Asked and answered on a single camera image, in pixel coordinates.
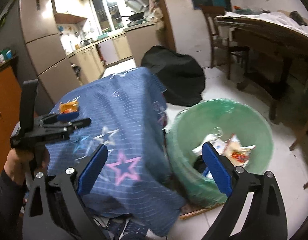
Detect orange wooden cabinet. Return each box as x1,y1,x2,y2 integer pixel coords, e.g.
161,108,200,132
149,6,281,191
0,64,21,172

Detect orange white snack bag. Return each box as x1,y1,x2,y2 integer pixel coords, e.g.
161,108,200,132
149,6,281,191
59,100,79,114

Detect printed snack wrapper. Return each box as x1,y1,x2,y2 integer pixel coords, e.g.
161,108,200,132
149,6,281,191
222,134,256,167

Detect black wok on stove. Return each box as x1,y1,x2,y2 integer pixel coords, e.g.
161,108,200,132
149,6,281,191
121,11,145,21

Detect green lined trash bin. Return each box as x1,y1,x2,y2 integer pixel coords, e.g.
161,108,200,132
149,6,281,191
166,99,274,207

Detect white sheet on table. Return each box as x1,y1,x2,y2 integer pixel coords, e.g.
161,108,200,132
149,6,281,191
225,12,308,37

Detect black cloth covered object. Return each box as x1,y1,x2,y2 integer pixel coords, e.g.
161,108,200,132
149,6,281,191
141,46,206,107

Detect grey refrigerator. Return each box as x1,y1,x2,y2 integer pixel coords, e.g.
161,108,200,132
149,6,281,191
0,0,80,115

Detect beige kitchen cabinets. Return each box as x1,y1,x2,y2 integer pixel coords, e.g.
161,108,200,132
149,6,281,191
67,22,160,85

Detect person's left hand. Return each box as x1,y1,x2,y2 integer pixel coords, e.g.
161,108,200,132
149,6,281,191
3,147,51,186

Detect blue checkered tablecloth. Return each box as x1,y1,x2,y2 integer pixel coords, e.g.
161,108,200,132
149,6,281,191
47,67,185,237

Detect dark wooden chair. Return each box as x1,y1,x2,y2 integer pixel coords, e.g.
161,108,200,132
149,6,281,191
198,5,249,80

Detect kitchen window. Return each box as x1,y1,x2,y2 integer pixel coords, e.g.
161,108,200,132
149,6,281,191
90,0,124,34

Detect dark wooden dining table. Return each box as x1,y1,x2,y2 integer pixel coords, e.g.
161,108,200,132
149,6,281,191
215,16,308,120

